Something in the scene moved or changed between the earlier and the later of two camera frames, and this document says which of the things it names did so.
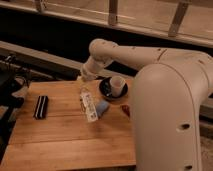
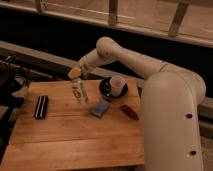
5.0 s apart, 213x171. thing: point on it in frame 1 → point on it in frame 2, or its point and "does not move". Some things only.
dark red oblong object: x=126 y=109 does not move
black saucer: x=106 y=89 does not move
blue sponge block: x=101 y=107 does not move
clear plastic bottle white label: x=88 y=105 → x=78 y=90
